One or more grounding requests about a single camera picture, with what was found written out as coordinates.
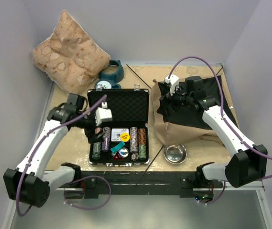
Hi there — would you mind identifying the steel pet bowl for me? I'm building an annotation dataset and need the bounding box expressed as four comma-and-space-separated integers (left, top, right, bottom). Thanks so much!
163, 144, 187, 165

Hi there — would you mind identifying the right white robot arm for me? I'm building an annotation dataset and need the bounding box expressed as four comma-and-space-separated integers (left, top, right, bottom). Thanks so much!
157, 75, 268, 188

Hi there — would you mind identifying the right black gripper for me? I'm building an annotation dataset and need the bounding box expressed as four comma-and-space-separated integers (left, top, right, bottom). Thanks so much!
157, 83, 193, 118

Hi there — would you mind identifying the teal cloth strip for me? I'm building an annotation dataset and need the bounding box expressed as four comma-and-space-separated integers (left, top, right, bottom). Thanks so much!
111, 141, 125, 153

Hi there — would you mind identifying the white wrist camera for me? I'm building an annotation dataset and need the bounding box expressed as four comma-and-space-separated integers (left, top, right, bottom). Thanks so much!
95, 102, 112, 126
164, 74, 179, 96

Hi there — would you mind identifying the yellow round dealer button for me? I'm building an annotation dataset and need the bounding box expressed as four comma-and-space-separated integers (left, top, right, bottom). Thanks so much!
120, 133, 130, 142

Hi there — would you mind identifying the beige patterned pet cushion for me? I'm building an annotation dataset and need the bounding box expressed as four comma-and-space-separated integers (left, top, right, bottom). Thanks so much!
32, 10, 111, 94

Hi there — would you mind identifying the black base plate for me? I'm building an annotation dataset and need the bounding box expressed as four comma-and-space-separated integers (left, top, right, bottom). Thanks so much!
53, 170, 224, 198

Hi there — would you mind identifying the aluminium frame rail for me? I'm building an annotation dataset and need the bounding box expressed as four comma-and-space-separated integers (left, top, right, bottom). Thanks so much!
0, 81, 272, 229

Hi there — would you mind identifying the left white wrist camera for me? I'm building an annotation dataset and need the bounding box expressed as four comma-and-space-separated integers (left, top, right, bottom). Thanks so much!
95, 102, 112, 126

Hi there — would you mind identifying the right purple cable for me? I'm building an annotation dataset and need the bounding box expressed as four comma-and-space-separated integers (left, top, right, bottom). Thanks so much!
166, 56, 272, 206

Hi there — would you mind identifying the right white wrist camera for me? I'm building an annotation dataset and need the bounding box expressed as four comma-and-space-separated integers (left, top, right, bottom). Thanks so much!
164, 74, 179, 96

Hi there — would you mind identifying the white playing card box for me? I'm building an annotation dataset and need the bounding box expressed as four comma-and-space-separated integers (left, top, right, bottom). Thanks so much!
111, 128, 129, 142

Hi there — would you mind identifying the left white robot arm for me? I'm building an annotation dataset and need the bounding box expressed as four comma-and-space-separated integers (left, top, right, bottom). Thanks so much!
3, 94, 107, 208

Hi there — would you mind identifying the black poker chip case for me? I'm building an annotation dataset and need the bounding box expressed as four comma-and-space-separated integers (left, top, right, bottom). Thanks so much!
87, 87, 150, 167

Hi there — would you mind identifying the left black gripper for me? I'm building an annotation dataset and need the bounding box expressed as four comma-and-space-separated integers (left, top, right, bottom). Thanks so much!
73, 105, 106, 143

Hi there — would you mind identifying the teal pet bowl stand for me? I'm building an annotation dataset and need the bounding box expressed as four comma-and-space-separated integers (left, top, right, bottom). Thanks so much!
98, 60, 125, 83

